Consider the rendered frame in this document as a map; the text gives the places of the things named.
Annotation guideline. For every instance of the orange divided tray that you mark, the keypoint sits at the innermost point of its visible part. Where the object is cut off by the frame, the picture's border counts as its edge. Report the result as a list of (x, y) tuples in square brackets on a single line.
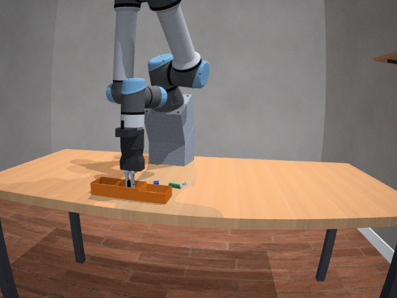
[(142, 192)]

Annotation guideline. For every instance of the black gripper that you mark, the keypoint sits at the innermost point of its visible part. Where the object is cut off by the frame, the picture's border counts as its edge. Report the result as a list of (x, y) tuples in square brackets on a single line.
[(132, 159)]

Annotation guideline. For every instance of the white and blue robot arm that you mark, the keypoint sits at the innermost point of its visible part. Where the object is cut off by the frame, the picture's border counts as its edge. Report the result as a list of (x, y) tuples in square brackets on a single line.
[(184, 67)]

